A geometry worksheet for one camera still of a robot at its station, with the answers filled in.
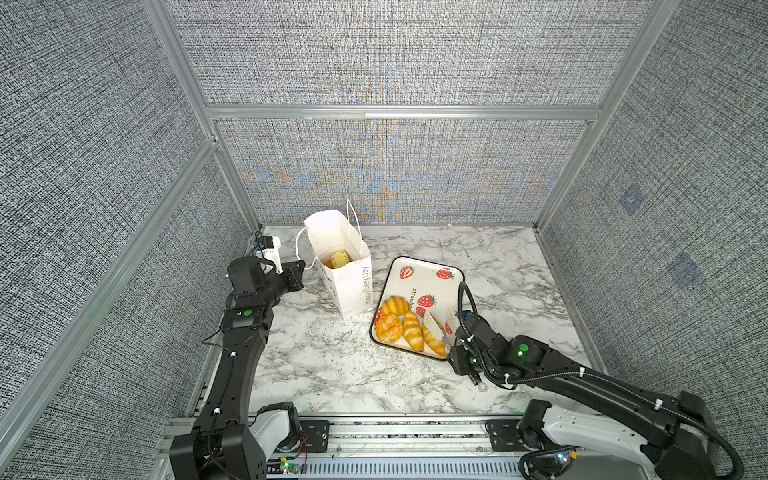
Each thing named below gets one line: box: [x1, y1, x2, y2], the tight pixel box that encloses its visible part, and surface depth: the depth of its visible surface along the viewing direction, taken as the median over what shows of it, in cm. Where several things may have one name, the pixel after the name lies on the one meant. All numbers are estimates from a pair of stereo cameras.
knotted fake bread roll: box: [375, 314, 404, 344], surface depth 90 cm
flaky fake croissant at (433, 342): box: [421, 323, 448, 357], surface depth 88 cm
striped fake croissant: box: [404, 311, 425, 352], surface depth 90 cm
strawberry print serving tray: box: [371, 256, 465, 327], surface depth 105 cm
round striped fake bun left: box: [382, 295, 410, 317], surface depth 94 cm
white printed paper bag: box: [304, 210, 373, 320], surface depth 89 cm
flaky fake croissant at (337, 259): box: [324, 250, 351, 269], surface depth 102 cm
